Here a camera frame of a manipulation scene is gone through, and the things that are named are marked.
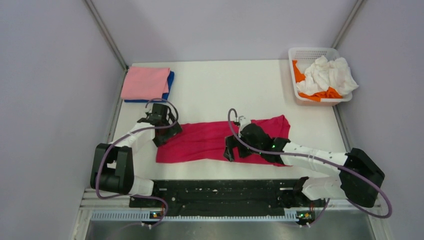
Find magenta t shirt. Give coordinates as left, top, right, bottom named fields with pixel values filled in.
left=155, top=115, right=291, bottom=167

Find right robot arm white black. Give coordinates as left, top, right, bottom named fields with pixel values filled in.
left=223, top=123, right=385, bottom=208

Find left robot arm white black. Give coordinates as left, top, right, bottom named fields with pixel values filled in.
left=90, top=103, right=183, bottom=207

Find folded blue t shirt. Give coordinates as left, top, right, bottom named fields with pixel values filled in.
left=123, top=71, right=175, bottom=103

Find folded pink t shirt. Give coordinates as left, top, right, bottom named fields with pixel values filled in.
left=120, top=66, right=172, bottom=101

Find orange t shirt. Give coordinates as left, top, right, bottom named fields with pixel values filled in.
left=292, top=60, right=343, bottom=102

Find crumpled white t shirt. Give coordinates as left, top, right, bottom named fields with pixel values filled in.
left=301, top=56, right=359, bottom=98

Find white plastic basket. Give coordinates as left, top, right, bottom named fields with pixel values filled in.
left=288, top=47, right=353, bottom=107

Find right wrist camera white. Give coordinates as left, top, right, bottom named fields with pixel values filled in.
left=234, top=115, right=252, bottom=132

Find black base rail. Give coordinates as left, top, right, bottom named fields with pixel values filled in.
left=129, top=179, right=325, bottom=217

